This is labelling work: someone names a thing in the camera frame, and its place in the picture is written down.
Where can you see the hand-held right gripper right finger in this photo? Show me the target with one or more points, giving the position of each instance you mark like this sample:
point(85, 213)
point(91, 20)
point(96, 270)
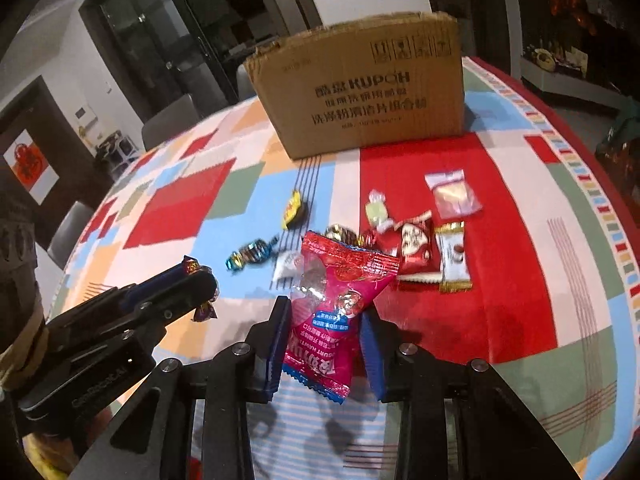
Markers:
point(372, 357)

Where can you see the shoe rack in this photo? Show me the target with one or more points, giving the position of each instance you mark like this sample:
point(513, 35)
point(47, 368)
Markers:
point(117, 149)

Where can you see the white sideboard cabinet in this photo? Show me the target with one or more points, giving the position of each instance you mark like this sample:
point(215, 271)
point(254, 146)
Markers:
point(565, 80)

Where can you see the pink snack packet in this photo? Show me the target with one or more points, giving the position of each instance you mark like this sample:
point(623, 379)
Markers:
point(340, 285)

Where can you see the red paper door poster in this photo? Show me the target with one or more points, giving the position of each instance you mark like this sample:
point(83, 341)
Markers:
point(27, 167)

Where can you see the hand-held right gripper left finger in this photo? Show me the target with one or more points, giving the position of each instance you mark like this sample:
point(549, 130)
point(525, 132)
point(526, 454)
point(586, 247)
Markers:
point(280, 342)

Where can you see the gold and brown wrapped candy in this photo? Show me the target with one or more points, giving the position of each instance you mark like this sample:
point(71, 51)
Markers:
point(341, 233)

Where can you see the white packet with gold edges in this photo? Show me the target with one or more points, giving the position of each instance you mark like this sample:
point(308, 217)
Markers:
point(454, 257)

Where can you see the clear pink-topped snack packet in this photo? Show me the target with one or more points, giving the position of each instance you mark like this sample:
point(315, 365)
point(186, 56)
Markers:
point(452, 195)

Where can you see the red balloons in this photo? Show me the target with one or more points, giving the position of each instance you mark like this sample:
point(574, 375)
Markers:
point(570, 7)

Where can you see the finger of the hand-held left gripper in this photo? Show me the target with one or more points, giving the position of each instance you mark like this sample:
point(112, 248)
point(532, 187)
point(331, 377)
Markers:
point(185, 295)
point(155, 285)

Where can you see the yellow wrapped candy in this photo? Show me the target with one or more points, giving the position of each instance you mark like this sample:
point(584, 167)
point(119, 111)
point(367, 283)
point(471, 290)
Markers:
point(293, 210)

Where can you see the small white snack packet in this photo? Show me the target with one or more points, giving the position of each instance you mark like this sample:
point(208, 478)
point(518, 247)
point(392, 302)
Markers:
point(287, 270)

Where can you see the colourful patchwork tablecloth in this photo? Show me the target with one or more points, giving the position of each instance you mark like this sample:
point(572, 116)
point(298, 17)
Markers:
point(500, 260)

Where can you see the dark glass door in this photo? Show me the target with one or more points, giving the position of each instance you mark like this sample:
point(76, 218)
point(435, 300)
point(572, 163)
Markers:
point(150, 35)

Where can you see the red heart snack packet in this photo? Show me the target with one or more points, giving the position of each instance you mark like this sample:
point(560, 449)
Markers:
point(415, 242)

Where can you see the purple candy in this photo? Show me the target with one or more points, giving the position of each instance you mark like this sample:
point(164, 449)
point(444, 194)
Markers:
point(205, 311)

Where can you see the brown cardboard box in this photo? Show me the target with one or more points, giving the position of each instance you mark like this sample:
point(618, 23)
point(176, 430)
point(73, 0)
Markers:
point(365, 95)

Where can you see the wall intercom panel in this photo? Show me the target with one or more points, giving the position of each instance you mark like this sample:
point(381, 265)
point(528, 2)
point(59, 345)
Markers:
point(86, 117)

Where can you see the blue striped wrapped candy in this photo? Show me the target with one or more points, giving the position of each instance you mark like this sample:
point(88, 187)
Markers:
point(252, 252)

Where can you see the green and white wrapped candy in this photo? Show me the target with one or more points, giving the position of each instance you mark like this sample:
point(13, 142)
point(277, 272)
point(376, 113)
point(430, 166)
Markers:
point(377, 212)

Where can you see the grey chair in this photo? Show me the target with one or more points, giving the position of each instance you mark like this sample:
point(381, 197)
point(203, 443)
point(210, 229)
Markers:
point(170, 122)
point(70, 235)

